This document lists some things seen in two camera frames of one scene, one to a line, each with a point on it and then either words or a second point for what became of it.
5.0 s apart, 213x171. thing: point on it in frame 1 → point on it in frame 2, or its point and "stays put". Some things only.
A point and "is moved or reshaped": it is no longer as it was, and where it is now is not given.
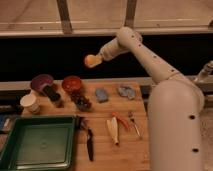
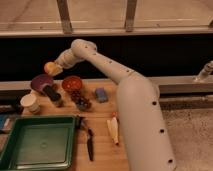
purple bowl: x=39 y=82 stays put
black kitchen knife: x=90 y=144 stays put
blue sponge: x=101 y=94 stays put
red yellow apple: x=90 y=61 is moved or reshaped
